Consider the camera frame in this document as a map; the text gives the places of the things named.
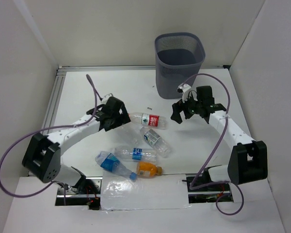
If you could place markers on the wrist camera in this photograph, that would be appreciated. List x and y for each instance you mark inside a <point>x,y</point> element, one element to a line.
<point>106,97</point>
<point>184,89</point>

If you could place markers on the grey mesh waste bin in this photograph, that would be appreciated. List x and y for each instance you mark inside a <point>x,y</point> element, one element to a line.
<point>178,56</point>

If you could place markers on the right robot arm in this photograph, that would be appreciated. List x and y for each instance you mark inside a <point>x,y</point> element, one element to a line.
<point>248,160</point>

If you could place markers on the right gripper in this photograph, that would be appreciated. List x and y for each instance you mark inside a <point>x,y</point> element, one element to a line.
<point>180,106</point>

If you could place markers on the blue cap water bottle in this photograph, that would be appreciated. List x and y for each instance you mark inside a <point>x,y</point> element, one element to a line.
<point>110,163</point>

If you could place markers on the green label water bottle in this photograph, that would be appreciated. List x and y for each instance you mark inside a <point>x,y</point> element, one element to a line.
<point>152,138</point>

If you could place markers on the clear bottle white cap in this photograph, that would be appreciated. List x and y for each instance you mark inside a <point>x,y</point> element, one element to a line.
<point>129,135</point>

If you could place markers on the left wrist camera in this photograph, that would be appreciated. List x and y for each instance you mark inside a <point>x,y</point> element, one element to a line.
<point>106,97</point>

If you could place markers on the aluminium frame rail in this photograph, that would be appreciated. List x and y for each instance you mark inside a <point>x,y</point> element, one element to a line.
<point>191,141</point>

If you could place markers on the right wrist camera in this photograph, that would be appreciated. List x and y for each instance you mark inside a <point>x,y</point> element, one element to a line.
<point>184,89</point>

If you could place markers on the red label water bottle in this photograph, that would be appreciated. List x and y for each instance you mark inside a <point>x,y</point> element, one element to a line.
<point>149,120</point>

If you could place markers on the orange juice bottle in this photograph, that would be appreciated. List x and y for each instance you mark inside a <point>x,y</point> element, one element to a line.
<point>148,170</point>

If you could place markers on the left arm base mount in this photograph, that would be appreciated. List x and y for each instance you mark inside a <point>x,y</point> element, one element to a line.
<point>86,195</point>

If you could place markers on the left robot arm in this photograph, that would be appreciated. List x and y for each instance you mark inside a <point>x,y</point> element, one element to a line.
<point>43,155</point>

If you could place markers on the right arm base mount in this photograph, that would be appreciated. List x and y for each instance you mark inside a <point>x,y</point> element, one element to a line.
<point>208,194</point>

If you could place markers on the Aquafina blue label bottle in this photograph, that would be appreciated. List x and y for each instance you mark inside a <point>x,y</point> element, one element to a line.
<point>130,154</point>

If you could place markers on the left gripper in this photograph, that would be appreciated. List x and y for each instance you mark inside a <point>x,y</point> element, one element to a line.
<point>120,116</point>

